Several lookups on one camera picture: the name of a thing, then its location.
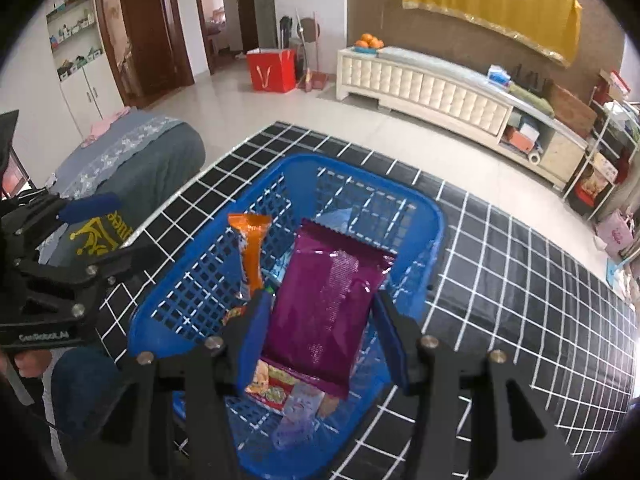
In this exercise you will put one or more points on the black white-grid tablecloth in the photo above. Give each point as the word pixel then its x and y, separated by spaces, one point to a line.
pixel 525 310

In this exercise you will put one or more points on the person's left hand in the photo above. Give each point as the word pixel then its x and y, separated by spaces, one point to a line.
pixel 32 364

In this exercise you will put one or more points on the small clear snack packet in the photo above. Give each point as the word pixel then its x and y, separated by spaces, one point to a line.
pixel 300 420

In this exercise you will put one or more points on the brown cardboard box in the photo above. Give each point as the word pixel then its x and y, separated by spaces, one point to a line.
pixel 572 107

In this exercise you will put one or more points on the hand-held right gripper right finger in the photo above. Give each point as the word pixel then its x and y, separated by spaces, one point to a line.
pixel 395 345

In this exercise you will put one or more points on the blue plate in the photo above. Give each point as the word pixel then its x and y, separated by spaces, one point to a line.
pixel 365 50

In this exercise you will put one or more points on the red yellow white-edged snack packet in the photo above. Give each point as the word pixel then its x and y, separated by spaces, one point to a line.
pixel 272 385

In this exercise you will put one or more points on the grey sofa cover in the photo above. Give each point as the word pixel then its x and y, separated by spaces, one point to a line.
pixel 150 160

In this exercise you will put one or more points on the folded green cloth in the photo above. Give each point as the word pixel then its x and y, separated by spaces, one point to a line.
pixel 532 100

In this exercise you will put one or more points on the purple snack packet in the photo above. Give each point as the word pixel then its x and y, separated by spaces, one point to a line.
pixel 325 300

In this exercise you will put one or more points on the light blue snack packet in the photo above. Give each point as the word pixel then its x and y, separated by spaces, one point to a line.
pixel 280 270

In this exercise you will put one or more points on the orange box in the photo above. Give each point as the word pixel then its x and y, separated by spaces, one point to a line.
pixel 522 142

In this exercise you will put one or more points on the pink shopping bag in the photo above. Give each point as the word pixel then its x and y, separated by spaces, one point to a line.
pixel 614 232

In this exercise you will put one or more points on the black router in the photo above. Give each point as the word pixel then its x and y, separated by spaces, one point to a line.
pixel 532 80

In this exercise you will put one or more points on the broom with dustpan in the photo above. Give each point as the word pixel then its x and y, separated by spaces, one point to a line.
pixel 312 77

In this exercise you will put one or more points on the dark wooden door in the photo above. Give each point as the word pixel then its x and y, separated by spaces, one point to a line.
pixel 150 30

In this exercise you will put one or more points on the blue tissue box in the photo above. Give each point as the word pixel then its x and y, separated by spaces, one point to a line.
pixel 500 75

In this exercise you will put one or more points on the white tape roll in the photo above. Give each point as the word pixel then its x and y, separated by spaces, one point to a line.
pixel 535 157

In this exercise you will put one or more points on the white tv cabinet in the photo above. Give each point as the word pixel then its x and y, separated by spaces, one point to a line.
pixel 425 90

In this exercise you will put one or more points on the dark wooden doorway frame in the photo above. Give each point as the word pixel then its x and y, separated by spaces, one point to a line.
pixel 247 5

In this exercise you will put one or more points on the bunch of oranges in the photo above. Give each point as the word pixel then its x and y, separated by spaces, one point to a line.
pixel 369 40

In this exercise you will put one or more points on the person's leg in jeans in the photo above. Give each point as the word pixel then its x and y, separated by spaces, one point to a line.
pixel 85 390

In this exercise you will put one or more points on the blue plastic basket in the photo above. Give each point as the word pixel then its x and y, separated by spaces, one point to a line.
pixel 280 467

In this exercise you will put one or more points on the pink cloth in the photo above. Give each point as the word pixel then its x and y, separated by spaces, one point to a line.
pixel 102 127

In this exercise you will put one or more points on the red snack pouch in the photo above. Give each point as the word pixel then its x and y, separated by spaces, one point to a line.
pixel 235 316

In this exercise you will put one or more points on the orange twisted snack packet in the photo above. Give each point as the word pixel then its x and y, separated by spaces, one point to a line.
pixel 252 255

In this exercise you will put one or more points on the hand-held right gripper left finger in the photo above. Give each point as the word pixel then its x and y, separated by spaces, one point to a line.
pixel 255 340

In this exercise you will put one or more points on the white metal shelf rack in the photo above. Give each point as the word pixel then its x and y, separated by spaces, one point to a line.
pixel 597 175

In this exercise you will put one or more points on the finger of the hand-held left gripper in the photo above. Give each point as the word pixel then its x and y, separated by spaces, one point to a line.
pixel 92 207
pixel 100 267

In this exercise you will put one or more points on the white wall cabinet with shelves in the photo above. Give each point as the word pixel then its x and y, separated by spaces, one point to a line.
pixel 75 45

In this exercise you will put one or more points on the red gift bag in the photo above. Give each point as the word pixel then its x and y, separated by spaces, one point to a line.
pixel 270 70

